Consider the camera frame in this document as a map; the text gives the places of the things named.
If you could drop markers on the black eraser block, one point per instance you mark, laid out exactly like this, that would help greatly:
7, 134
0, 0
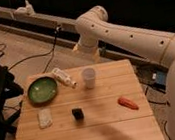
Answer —
77, 113

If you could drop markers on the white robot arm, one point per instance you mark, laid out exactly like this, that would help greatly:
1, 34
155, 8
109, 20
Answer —
156, 46

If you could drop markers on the white plastic cup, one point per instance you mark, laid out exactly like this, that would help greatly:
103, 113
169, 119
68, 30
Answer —
88, 76

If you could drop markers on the white object on rail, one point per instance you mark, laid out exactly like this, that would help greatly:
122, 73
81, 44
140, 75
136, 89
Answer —
27, 9

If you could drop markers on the green bowl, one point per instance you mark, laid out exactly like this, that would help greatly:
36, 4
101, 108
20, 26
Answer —
42, 90

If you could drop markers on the orange toy carrot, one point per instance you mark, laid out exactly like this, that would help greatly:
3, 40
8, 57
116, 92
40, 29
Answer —
127, 103

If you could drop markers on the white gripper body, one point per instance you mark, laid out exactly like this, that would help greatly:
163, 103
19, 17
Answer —
92, 52

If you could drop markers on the white plastic bottle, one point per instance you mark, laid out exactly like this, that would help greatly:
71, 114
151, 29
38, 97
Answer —
63, 77

